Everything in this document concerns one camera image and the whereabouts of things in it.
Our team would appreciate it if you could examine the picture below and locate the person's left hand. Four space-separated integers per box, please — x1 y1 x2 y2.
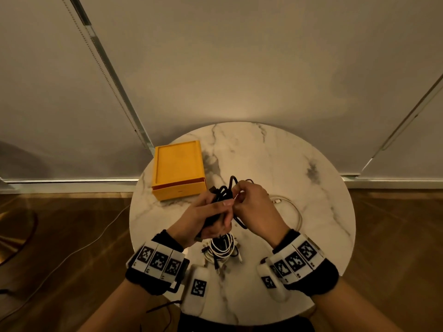
166 190 236 249

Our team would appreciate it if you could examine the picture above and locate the person's right hand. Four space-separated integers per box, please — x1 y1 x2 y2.
231 180 291 249

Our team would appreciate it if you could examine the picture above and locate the thick black cable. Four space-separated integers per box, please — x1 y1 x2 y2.
201 238 241 273

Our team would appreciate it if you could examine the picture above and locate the long black cable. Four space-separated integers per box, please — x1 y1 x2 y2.
195 175 255 243

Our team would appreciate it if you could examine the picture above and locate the beige cable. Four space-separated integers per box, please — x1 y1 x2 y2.
268 195 304 232

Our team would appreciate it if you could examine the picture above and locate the yellow box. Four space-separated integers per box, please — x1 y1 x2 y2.
151 140 208 202

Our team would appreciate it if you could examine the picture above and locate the person's left forearm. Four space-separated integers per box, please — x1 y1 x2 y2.
78 279 153 332

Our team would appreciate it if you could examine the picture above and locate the person's right forearm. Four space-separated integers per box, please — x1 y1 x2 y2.
311 278 404 332

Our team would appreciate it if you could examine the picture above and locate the white marble table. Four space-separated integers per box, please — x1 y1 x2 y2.
129 121 356 326

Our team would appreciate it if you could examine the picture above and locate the black left wristband with markers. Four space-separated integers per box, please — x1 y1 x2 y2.
125 230 190 296

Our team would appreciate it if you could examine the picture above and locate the black wristband with markers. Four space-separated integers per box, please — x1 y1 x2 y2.
125 230 190 296
266 229 340 297

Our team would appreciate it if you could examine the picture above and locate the black right wristband with markers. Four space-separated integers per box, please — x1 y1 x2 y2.
266 229 340 297

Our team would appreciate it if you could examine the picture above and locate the metal blind track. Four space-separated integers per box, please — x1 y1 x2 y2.
59 0 156 156
359 74 443 175

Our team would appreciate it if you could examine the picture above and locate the gold lamp base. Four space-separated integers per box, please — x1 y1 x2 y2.
0 209 39 267

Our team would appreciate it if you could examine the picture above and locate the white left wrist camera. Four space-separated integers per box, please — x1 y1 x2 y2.
180 265 211 317

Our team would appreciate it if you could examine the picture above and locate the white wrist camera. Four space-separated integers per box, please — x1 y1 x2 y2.
180 265 211 317
256 261 291 303

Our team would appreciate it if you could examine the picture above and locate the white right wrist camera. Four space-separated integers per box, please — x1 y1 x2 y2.
256 261 291 303

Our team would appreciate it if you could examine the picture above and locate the thin white floor cable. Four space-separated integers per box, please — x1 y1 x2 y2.
0 203 131 322

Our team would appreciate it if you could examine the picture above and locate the black left camera cable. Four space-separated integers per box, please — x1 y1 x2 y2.
145 300 182 314

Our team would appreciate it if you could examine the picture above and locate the metal bottom rail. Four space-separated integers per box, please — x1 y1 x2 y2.
341 174 443 190
0 176 139 194

